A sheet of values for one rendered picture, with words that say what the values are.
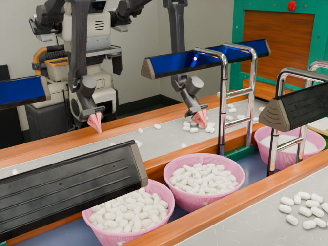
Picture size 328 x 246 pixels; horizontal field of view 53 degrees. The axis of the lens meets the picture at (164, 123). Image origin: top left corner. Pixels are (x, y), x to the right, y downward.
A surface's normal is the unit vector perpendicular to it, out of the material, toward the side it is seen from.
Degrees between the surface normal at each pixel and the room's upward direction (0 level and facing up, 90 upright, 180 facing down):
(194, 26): 90
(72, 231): 0
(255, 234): 0
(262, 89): 90
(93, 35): 98
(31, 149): 0
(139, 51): 90
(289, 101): 58
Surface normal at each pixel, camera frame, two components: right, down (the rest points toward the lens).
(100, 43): 0.61, 0.29
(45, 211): 0.45, -0.22
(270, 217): -0.03, -0.92
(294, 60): -0.83, 0.24
